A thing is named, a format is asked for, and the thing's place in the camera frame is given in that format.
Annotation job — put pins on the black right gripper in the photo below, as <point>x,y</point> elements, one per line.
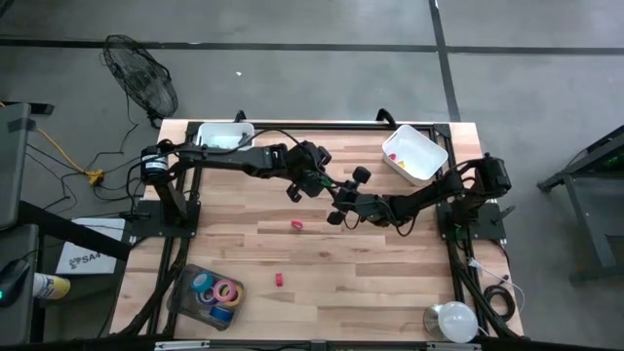
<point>363,207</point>

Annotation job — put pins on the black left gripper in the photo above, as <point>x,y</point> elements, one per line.
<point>307,166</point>

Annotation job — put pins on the white plastic bin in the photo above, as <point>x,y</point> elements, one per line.
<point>214,131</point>
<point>419,151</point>

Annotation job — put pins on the yellow tape roll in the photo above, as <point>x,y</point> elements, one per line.
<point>239,297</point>

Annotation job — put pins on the pink tape roll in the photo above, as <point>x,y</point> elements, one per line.
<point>216,292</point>

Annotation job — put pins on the light blue tape roll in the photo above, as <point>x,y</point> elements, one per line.
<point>195,285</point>

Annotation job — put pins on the purple tape roll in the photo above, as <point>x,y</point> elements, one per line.
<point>204,298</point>

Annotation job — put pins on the dark blue tape roll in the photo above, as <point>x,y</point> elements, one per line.
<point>222,314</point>

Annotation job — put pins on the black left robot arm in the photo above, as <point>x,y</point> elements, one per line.
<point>234,158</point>

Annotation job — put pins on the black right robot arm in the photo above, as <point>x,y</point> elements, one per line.
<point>429,197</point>

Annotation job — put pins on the white dome lamp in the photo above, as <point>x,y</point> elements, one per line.
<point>456,324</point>

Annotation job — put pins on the black floor fan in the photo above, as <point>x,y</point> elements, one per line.
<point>141,78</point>

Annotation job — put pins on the black side table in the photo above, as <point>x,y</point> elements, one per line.
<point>587,219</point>

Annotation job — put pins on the white printed paper sheet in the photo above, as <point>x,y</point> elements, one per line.
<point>92,261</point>

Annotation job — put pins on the black diagonal strut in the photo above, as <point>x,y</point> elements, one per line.
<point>73,231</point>

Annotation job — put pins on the black rig beam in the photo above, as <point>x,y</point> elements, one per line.
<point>97,345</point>

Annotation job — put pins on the yellow and white bottle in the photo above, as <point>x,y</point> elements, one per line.
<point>53,287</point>

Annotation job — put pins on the grey desk panel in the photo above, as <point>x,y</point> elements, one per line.
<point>19,322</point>
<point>12,166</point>

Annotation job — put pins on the black computer mouse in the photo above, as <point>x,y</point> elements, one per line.
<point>12,283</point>

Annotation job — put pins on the black aluminium table frame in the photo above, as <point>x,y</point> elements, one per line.
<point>341,126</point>

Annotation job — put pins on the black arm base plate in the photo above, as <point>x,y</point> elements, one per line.
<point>146,226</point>
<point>487,229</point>

